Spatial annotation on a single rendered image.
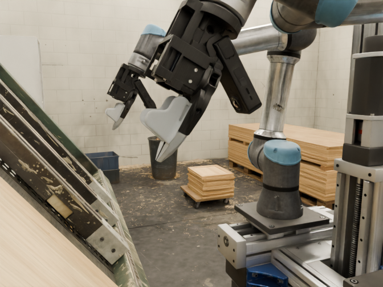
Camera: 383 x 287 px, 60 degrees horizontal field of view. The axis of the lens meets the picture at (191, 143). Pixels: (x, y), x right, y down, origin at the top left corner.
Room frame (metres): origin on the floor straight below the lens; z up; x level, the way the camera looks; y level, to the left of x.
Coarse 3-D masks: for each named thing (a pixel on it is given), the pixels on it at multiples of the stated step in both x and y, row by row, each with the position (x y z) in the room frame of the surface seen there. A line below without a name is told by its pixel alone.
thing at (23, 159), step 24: (0, 120) 0.89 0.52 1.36; (0, 144) 0.89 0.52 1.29; (24, 144) 0.91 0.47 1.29; (24, 168) 0.91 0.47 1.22; (48, 168) 0.94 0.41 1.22; (48, 192) 0.93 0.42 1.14; (72, 192) 0.95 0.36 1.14; (72, 216) 0.95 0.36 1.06; (96, 216) 0.98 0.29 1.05; (96, 240) 0.97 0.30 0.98; (120, 240) 1.00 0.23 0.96
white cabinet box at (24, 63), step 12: (0, 36) 4.05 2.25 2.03; (12, 36) 4.10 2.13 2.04; (24, 36) 4.14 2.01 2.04; (0, 48) 4.05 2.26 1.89; (12, 48) 4.09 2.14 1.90; (24, 48) 4.14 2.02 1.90; (36, 48) 4.19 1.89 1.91; (0, 60) 4.04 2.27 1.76; (12, 60) 4.09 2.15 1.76; (24, 60) 4.13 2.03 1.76; (36, 60) 4.18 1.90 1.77; (12, 72) 4.08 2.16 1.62; (24, 72) 4.13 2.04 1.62; (36, 72) 4.18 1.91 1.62; (24, 84) 4.13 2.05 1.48; (36, 84) 4.18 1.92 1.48; (36, 96) 4.17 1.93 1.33
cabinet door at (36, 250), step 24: (0, 192) 0.68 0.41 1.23; (0, 216) 0.60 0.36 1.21; (24, 216) 0.68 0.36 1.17; (0, 240) 0.53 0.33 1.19; (24, 240) 0.60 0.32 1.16; (48, 240) 0.69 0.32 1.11; (0, 264) 0.47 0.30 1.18; (24, 264) 0.53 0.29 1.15; (48, 264) 0.60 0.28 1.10; (72, 264) 0.70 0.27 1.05
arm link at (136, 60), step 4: (132, 56) 1.10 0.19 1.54; (136, 56) 1.09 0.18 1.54; (140, 56) 1.09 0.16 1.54; (132, 60) 1.09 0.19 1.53; (136, 60) 1.09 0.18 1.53; (140, 60) 1.09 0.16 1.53; (144, 60) 1.08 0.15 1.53; (148, 60) 1.10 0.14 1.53; (128, 64) 1.12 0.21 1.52; (132, 64) 1.09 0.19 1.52; (136, 64) 1.08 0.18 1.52; (140, 64) 1.08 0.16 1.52; (144, 64) 1.09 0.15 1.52; (148, 64) 1.10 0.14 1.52; (152, 64) 1.12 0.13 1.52; (140, 68) 1.09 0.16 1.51; (144, 68) 1.09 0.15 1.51; (144, 72) 1.10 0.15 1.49
